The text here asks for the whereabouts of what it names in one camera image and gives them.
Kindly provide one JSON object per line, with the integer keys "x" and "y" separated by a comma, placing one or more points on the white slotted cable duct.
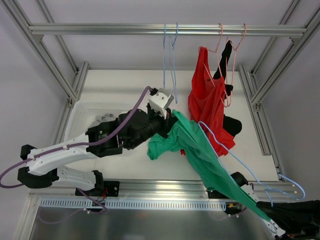
{"x": 136, "y": 204}

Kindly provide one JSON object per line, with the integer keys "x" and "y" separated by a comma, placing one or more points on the white plastic basket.
{"x": 84, "y": 113}

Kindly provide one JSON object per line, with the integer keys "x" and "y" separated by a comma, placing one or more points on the black tank top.
{"x": 231, "y": 125}

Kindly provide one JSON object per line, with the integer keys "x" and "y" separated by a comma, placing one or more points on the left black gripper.
{"x": 160, "y": 122}

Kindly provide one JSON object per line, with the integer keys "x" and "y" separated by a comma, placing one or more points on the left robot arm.
{"x": 49, "y": 166}

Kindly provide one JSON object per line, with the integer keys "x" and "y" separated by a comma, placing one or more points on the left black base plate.
{"x": 107, "y": 188}

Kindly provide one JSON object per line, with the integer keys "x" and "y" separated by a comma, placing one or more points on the red tank top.
{"x": 213, "y": 118}

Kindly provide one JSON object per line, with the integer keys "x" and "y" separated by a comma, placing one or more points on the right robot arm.
{"x": 298, "y": 220}

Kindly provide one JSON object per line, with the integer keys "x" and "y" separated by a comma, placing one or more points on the green tank top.
{"x": 187, "y": 135}

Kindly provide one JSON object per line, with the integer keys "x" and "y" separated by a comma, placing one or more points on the pink hanger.
{"x": 228, "y": 98}
{"x": 220, "y": 50}

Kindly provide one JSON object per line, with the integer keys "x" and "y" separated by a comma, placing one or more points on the grey tank top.
{"x": 102, "y": 119}

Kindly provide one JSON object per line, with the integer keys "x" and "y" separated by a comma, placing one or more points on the pink hanger far right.
{"x": 228, "y": 98}

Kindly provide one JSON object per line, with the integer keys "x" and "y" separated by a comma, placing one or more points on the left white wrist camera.
{"x": 159, "y": 101}

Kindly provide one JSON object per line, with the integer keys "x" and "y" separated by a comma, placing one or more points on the aluminium hanging rail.
{"x": 79, "y": 29}

